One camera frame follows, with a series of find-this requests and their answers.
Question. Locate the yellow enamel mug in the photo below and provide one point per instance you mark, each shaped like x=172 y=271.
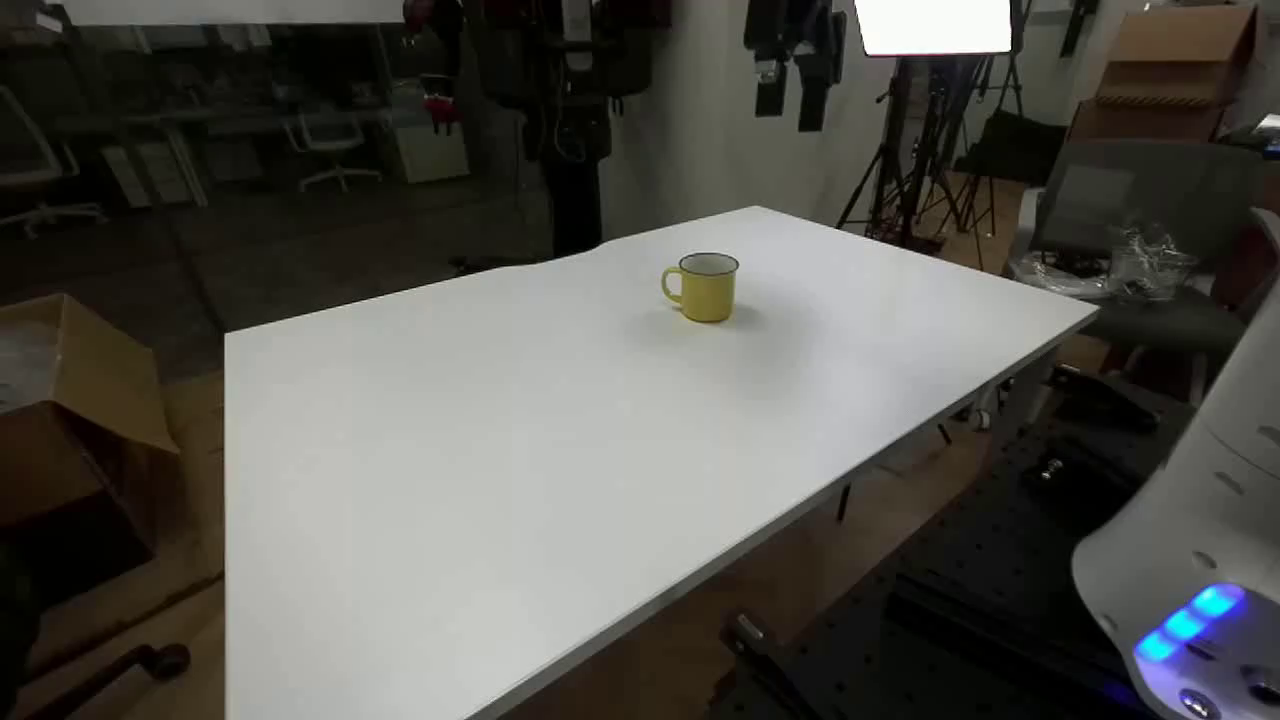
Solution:
x=706 y=294

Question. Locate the person in dark clothes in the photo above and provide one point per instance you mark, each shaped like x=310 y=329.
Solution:
x=566 y=106

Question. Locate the black tripod light stand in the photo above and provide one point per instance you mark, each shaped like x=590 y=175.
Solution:
x=912 y=163

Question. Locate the white office chair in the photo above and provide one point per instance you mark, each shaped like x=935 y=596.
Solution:
x=331 y=142

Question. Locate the bright white light panel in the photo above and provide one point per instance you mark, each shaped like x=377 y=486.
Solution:
x=935 y=26

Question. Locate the crumpled clear plastic bag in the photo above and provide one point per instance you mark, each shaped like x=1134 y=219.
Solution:
x=1114 y=264

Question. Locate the grey armchair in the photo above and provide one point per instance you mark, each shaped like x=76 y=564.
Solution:
x=1144 y=213

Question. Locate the open brown cardboard box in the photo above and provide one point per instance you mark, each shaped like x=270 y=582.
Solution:
x=82 y=415

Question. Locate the tall brown cardboard box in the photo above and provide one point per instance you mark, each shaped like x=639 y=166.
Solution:
x=1167 y=73

